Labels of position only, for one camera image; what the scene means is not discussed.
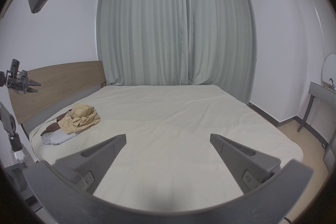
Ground pale grey-green curtain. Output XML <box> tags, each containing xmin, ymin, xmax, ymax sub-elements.
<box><xmin>96</xmin><ymin>0</ymin><xmax>257</xmax><ymax>104</ymax></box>

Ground grey dressing table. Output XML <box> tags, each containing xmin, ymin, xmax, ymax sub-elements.
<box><xmin>297</xmin><ymin>81</ymin><xmax>336</xmax><ymax>133</ymax></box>

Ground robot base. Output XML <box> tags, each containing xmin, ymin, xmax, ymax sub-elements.
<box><xmin>4</xmin><ymin>163</ymin><xmax>44</xmax><ymax>214</ymax></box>

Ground beige shorts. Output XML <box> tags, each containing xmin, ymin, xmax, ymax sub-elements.
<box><xmin>57</xmin><ymin>103</ymin><xmax>101</xmax><ymax>136</ymax></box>

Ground brown garment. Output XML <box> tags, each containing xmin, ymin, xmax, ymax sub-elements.
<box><xmin>40</xmin><ymin>113</ymin><xmax>69</xmax><ymax>137</ymax></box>

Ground white garment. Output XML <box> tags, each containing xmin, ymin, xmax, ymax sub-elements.
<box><xmin>41</xmin><ymin>130</ymin><xmax>80</xmax><ymax>145</ymax></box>

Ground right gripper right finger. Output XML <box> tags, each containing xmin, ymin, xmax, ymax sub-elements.
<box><xmin>210</xmin><ymin>134</ymin><xmax>282</xmax><ymax>195</ymax></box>

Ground bed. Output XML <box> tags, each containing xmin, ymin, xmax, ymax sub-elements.
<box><xmin>8</xmin><ymin>61</ymin><xmax>304</xmax><ymax>211</ymax></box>

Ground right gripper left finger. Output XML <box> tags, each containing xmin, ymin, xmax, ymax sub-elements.
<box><xmin>54</xmin><ymin>134</ymin><xmax>127</xmax><ymax>194</ymax></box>

